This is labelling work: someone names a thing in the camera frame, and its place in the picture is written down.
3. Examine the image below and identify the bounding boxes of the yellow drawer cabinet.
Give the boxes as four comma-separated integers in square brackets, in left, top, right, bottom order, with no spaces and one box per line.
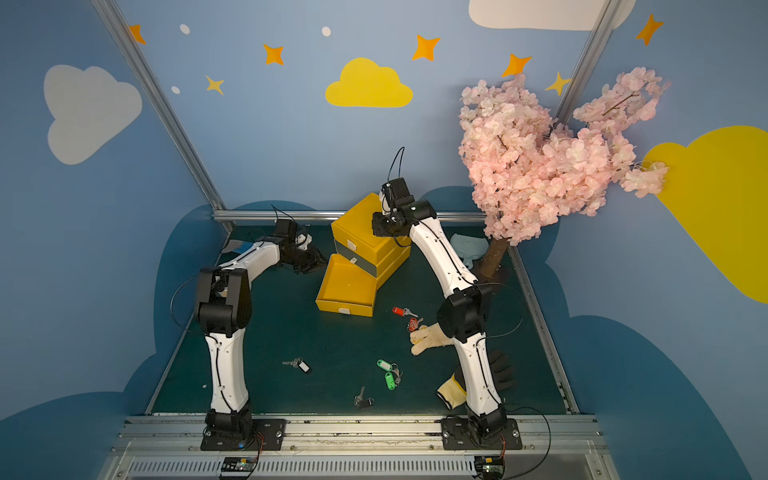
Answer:
[331,193,411,289]

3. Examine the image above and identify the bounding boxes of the yellow bottom drawer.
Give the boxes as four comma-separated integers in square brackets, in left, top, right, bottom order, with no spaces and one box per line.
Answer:
[316,254,377,317]

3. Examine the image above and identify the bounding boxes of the red tagged key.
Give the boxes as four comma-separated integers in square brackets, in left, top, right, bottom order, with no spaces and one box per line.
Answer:
[392,307,417,318]
[407,317,423,332]

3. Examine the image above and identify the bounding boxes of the key with black tag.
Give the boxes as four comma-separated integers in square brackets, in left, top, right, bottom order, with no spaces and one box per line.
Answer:
[282,357,312,374]

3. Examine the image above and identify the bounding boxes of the green tagged key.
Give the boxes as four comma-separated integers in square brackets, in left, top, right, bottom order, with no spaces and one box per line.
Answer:
[376,359,399,374]
[385,372,401,391]

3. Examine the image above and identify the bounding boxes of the dark metal key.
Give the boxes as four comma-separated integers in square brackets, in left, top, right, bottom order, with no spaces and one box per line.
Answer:
[353,387,375,409]

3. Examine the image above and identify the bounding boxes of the blue drawer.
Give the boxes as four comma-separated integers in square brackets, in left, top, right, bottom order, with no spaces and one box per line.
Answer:
[334,240,379,278]

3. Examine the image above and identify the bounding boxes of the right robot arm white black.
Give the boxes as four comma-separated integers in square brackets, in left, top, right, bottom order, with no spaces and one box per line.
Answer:
[372,178,507,443]

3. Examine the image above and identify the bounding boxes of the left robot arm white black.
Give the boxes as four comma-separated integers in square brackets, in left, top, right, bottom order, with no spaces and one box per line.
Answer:
[195,233,323,443]

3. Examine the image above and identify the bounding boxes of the blue black work glove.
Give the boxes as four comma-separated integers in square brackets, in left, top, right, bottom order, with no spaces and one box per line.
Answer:
[221,239,253,255]

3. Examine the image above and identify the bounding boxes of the light blue dustpan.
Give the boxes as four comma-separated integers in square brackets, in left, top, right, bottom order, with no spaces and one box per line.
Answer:
[450,233,489,269]

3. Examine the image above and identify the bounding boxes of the cream knit glove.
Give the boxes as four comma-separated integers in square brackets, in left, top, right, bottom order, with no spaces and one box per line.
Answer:
[410,323,452,356]

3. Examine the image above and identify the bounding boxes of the pink cherry blossom tree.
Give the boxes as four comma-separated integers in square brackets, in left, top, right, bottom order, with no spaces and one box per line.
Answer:
[458,67,668,279]

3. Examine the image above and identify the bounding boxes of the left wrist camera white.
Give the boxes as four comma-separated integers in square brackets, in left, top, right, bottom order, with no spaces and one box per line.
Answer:
[294,233,313,251]

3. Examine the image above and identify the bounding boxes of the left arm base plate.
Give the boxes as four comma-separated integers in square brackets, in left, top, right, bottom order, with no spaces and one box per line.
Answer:
[200,418,287,451]

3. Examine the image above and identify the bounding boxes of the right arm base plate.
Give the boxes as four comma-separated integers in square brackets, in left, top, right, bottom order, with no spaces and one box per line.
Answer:
[439,415,522,451]

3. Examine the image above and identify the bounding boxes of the aluminium rail frame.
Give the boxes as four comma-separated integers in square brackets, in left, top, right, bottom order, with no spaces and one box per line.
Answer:
[99,414,619,479]

